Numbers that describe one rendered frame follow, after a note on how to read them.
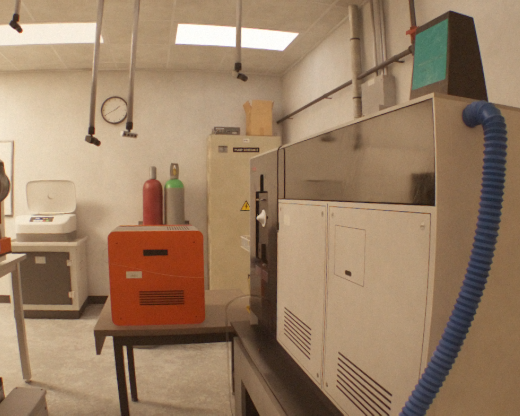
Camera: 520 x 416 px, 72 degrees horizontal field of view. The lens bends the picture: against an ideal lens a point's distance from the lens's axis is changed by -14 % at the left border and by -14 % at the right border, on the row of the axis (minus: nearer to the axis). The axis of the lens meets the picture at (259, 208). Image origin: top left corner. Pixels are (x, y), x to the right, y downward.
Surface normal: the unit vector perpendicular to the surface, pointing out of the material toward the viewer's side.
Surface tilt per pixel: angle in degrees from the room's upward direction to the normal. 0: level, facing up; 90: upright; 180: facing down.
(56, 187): 105
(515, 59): 90
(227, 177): 90
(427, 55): 80
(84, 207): 90
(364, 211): 90
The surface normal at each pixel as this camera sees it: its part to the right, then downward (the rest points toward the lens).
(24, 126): 0.25, 0.04
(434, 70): -0.95, -0.16
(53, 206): 0.24, 0.29
